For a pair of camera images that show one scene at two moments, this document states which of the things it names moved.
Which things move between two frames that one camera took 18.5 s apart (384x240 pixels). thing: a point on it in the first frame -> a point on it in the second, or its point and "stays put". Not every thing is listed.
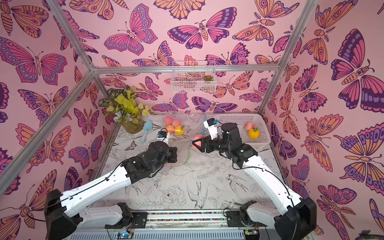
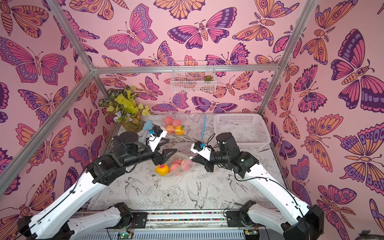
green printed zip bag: x=183 y=142 -> x=179 y=164
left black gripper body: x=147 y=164 -> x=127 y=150
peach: x=176 y=123 stays put
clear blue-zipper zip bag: x=187 y=124 stays put
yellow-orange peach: x=179 y=130 stays put
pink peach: x=168 y=120 stays put
